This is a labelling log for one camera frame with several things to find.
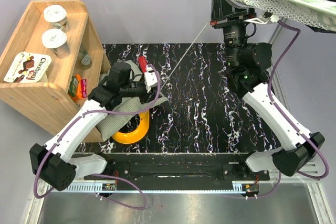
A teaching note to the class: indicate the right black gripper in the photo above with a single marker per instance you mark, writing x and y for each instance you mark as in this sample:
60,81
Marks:
220,8

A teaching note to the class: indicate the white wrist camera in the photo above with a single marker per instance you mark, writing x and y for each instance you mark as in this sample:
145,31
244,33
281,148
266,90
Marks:
150,78
264,19

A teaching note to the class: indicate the green checked cushion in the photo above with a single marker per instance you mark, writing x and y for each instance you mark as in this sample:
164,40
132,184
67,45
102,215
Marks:
114,123

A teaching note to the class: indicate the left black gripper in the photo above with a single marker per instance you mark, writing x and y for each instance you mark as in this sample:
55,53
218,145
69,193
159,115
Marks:
144,98

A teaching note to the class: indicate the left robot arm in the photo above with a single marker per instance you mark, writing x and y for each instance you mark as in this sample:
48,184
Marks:
117,94

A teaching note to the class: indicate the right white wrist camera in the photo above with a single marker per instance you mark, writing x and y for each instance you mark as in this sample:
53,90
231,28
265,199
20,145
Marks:
264,19

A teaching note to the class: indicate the red toothpaste box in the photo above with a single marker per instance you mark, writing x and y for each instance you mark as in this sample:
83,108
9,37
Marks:
143,63

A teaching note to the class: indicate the glass jar on shelf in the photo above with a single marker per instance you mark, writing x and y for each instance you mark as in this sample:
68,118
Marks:
84,59

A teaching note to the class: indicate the Chobani yogurt flip pack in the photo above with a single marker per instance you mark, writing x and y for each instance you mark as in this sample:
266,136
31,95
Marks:
28,67

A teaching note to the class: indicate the wooden shelf unit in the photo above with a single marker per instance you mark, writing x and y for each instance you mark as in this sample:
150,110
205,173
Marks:
48,103

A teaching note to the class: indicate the yellow pet bowl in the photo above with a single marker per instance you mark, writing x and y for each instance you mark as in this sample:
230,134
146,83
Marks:
136,135

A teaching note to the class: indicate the white lidded cup rear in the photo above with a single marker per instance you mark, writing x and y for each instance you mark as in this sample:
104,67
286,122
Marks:
57,16

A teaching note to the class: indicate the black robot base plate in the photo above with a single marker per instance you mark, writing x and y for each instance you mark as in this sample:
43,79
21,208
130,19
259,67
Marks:
182,171

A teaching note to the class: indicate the pink small packet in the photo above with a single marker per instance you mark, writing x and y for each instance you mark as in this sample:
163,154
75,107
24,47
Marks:
83,88

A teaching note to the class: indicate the white lidded cup front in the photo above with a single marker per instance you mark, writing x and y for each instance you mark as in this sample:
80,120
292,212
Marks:
56,40

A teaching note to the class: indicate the white lidded cup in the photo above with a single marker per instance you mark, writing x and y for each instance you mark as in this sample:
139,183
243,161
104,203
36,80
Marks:
57,16
56,40

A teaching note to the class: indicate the orange green sponge pack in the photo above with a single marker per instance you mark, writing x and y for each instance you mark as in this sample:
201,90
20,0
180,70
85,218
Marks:
74,90

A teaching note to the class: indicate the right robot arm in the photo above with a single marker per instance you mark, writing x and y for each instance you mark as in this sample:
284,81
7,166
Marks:
247,65

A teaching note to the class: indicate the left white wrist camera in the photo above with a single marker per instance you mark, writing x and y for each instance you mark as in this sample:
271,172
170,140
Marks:
150,78

